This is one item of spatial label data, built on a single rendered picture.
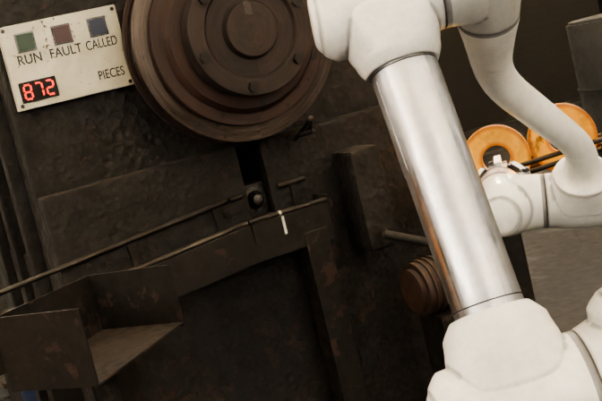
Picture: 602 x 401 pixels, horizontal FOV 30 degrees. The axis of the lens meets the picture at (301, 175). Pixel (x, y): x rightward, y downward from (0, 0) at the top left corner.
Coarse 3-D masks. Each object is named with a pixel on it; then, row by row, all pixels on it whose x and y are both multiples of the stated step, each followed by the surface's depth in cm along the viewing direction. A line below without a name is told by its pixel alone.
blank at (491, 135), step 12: (480, 132) 255; (492, 132) 254; (504, 132) 254; (516, 132) 253; (480, 144) 255; (492, 144) 255; (504, 144) 254; (516, 144) 254; (480, 156) 255; (516, 156) 254; (528, 156) 254
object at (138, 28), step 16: (144, 0) 235; (144, 16) 235; (128, 32) 239; (144, 32) 235; (144, 48) 235; (144, 64) 235; (320, 64) 252; (144, 80) 235; (160, 80) 237; (320, 80) 252; (160, 96) 237; (304, 96) 250; (176, 112) 238; (192, 112) 239; (288, 112) 249; (304, 112) 250; (192, 128) 239; (208, 128) 241; (224, 128) 243; (240, 128) 244; (256, 128) 246; (272, 128) 247
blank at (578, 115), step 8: (560, 104) 251; (568, 104) 251; (568, 112) 251; (576, 112) 251; (584, 112) 250; (576, 120) 251; (584, 120) 250; (592, 120) 250; (584, 128) 251; (592, 128) 250; (528, 136) 253; (536, 136) 253; (592, 136) 251; (536, 144) 253; (544, 144) 253; (536, 152) 253; (544, 152) 253; (544, 160) 253; (552, 160) 253; (552, 168) 253
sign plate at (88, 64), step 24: (24, 24) 238; (48, 24) 240; (72, 24) 242; (48, 48) 240; (72, 48) 242; (96, 48) 244; (120, 48) 246; (24, 72) 238; (48, 72) 240; (72, 72) 242; (96, 72) 244; (120, 72) 246; (24, 96) 238; (48, 96) 240; (72, 96) 242
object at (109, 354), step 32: (64, 288) 213; (96, 288) 219; (128, 288) 215; (160, 288) 211; (0, 320) 196; (32, 320) 192; (64, 320) 189; (96, 320) 219; (128, 320) 216; (160, 320) 213; (32, 352) 194; (64, 352) 190; (96, 352) 207; (128, 352) 201; (32, 384) 196; (64, 384) 192; (96, 384) 188; (128, 384) 205
